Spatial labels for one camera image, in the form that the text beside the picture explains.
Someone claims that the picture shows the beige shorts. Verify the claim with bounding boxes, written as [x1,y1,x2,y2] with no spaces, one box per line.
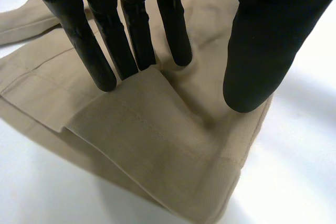
[0,0,274,224]

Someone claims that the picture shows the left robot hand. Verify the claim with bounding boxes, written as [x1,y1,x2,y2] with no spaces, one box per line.
[5,0,336,113]

